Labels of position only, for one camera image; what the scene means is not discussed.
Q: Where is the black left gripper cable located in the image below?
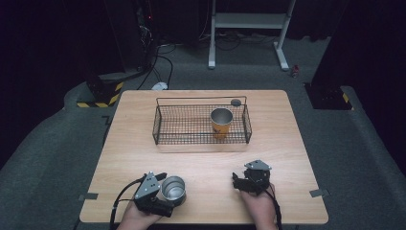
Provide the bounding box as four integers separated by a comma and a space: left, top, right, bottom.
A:
109, 176, 148, 230

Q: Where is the black stand base yellow mark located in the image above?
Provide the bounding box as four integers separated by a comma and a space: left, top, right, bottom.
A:
304, 81, 354, 111

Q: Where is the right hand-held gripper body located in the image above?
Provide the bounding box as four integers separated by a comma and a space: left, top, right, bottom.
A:
242, 159, 273, 196

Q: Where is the person's right hand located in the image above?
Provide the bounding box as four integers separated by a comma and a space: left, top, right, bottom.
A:
239, 183, 279, 230

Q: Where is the grey tape strip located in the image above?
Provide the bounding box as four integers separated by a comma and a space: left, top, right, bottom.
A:
308, 188, 330, 198
78, 192, 100, 202

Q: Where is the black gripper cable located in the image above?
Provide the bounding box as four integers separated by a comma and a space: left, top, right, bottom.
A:
266, 183, 283, 230
109, 176, 148, 230

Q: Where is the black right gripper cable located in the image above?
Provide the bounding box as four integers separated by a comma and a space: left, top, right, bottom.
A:
266, 183, 283, 230

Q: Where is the silver metal cup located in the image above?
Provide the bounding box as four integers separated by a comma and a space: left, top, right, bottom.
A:
161, 175, 187, 206

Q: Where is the orange paper cup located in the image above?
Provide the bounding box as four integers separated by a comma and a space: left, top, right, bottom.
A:
210, 107, 235, 140

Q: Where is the white power adapter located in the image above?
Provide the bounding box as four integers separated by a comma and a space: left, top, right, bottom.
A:
150, 81, 169, 91

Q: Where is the black yellow striped stand base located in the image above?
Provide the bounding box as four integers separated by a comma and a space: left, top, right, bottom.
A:
76, 75, 124, 109

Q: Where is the dark equipment rack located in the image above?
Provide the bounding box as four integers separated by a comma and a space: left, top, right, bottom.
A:
104, 0, 161, 75

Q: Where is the black wire basket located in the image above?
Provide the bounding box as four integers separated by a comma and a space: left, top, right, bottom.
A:
151, 96, 253, 146

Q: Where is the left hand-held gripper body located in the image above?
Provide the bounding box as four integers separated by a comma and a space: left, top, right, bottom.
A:
133, 171, 175, 219

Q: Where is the white metal stand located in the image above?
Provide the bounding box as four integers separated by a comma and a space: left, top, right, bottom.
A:
208, 0, 297, 72

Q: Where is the person's left hand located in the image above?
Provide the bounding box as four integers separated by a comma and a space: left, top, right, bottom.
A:
116, 201, 164, 230

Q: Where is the black floor cable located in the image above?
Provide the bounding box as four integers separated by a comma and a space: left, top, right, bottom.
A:
137, 42, 177, 91

